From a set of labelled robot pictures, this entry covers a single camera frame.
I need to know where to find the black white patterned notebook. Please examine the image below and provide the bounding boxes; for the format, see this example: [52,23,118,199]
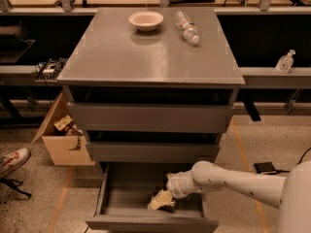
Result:
[37,58,67,81]

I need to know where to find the grey open bottom drawer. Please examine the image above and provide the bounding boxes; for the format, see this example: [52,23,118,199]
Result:
[86,162,219,233]

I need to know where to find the black tripod leg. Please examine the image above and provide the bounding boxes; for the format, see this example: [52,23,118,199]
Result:
[0,178,32,198]

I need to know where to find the black pedal cable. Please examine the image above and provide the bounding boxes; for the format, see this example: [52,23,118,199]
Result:
[275,147,311,174]

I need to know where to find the grey drawer cabinet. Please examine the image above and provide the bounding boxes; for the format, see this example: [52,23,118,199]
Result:
[56,7,246,167]

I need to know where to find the hand sanitizer pump bottle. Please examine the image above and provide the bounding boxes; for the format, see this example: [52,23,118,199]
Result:
[275,50,295,74]

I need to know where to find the white paper bowl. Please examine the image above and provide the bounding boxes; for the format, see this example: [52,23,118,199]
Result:
[128,11,163,32]

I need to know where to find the grey top drawer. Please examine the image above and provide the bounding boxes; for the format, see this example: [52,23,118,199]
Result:
[68,103,232,133]

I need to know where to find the clear plastic water bottle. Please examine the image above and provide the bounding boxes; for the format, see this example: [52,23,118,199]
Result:
[175,11,200,45]

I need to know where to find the white red sneaker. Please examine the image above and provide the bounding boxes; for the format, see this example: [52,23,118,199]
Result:
[0,148,30,178]

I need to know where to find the cardboard box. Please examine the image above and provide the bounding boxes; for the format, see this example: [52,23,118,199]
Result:
[31,91,94,166]

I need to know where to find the black foot pedal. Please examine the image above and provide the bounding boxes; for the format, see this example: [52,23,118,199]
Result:
[254,162,277,175]

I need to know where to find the grey middle drawer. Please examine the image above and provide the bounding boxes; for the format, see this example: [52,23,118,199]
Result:
[86,142,219,163]

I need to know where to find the snack package in box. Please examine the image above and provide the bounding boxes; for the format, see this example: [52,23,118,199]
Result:
[53,115,83,136]

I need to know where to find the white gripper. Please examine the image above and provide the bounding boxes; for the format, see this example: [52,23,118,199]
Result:
[147,171,195,212]

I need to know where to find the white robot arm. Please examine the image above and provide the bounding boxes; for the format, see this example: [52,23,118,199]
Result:
[148,161,311,233]

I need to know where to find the orange soda can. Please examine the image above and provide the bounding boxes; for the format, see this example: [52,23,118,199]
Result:
[152,189,177,213]

